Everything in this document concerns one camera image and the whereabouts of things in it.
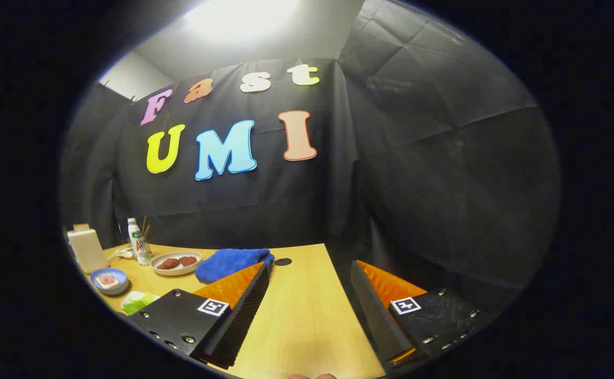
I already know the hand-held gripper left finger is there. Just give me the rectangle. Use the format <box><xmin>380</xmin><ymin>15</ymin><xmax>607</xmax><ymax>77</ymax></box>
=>
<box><xmin>126</xmin><ymin>262</ymin><xmax>272</xmax><ymax>370</ymax></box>

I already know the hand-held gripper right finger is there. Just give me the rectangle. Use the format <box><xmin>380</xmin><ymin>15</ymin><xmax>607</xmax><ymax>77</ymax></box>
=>
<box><xmin>350</xmin><ymin>260</ymin><xmax>484</xmax><ymax>372</ymax></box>

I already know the green lettuce leaf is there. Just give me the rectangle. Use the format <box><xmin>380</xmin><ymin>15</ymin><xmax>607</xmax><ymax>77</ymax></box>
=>
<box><xmin>122</xmin><ymin>291</ymin><xmax>160</xmax><ymax>315</ymax></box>

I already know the blue folded towel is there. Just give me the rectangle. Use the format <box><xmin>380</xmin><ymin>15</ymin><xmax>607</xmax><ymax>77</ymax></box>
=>
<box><xmin>195</xmin><ymin>248</ymin><xmax>275</xmax><ymax>284</ymax></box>

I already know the beige round plate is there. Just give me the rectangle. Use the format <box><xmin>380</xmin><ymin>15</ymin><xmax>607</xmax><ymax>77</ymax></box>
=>
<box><xmin>150</xmin><ymin>251</ymin><xmax>203</xmax><ymax>276</ymax></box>

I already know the blue round plate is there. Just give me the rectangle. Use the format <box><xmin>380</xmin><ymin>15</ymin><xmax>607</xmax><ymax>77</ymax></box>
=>
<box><xmin>90</xmin><ymin>267</ymin><xmax>130</xmax><ymax>296</ymax></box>

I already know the white drink bottle green cap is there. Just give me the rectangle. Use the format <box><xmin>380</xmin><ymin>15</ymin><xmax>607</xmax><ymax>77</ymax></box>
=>
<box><xmin>127</xmin><ymin>217</ymin><xmax>151</xmax><ymax>266</ymax></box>

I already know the white toaster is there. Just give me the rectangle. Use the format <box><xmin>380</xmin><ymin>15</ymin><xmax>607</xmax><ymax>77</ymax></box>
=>
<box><xmin>66</xmin><ymin>227</ymin><xmax>108</xmax><ymax>274</ymax></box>

